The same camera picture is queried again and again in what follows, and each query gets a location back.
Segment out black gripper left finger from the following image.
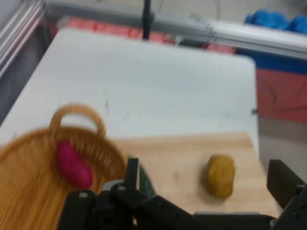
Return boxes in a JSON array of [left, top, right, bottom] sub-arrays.
[[57, 157, 201, 230]]

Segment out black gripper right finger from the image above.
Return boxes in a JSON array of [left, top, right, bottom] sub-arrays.
[[266, 159, 307, 230]]

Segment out dark green cucumber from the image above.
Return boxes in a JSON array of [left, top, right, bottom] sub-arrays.
[[139, 164, 157, 197]]

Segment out magenta toy sweet potato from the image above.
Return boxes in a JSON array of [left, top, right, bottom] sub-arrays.
[[55, 140, 93, 187]]

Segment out yellow-brown toy potato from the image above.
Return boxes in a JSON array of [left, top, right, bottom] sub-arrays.
[[206, 154, 236, 199]]

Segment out light wooden cutting board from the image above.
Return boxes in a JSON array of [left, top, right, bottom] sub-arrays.
[[105, 131, 281, 216]]

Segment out blue foam floor mat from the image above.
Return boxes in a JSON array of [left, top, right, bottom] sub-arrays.
[[236, 47, 307, 75]]

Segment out crumpled blue cloth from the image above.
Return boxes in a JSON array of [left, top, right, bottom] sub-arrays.
[[244, 8, 307, 35]]

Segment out black vertical pole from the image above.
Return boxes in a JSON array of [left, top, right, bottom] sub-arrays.
[[142, 0, 154, 40]]

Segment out round wicker basket with handle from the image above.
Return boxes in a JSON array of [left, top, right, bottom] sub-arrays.
[[0, 103, 127, 230]]

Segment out aluminium frame rail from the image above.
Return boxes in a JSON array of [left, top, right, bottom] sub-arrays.
[[45, 0, 307, 60], [0, 0, 47, 81]]

